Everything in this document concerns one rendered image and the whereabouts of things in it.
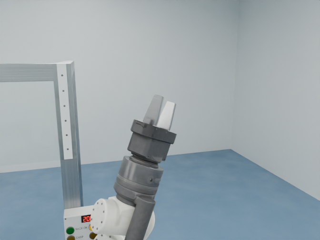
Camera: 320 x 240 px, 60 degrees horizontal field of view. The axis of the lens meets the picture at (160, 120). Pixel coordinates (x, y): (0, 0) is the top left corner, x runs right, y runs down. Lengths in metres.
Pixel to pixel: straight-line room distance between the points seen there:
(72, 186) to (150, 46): 3.61
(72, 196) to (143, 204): 0.63
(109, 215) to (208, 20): 4.51
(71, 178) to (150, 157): 0.60
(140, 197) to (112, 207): 0.06
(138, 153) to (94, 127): 3.97
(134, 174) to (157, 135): 0.09
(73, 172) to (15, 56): 3.46
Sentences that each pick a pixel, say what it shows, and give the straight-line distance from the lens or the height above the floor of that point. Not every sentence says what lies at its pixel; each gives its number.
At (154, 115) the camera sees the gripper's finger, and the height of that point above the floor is 1.55.
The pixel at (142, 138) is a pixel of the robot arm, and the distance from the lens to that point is 0.54.
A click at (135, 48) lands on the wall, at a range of 4.46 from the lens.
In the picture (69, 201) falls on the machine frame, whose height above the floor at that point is 1.13.
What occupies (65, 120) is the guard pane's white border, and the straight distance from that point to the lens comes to 1.03.
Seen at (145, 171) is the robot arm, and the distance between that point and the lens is 0.54.
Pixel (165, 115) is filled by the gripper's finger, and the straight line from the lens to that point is 0.60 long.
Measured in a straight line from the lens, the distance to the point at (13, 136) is 1.06.
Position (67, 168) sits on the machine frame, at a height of 1.27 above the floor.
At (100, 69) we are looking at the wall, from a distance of 4.38.
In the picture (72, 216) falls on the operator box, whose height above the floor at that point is 1.10.
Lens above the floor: 1.66
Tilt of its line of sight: 13 degrees down
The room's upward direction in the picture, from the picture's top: straight up
